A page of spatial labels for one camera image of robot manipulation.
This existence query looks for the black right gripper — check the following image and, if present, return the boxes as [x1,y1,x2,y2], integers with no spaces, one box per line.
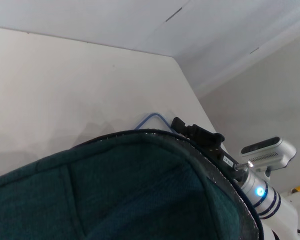
[170,116,241,183]

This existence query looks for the clear lunch box blue rim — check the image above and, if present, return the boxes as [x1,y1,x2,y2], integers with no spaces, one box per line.
[134,112,175,134]

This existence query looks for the dark teal lunch bag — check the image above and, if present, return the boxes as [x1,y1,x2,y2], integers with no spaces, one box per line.
[0,128,264,240]

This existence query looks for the right gripper cable metal plug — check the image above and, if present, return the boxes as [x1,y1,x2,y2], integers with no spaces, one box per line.
[232,160,254,172]

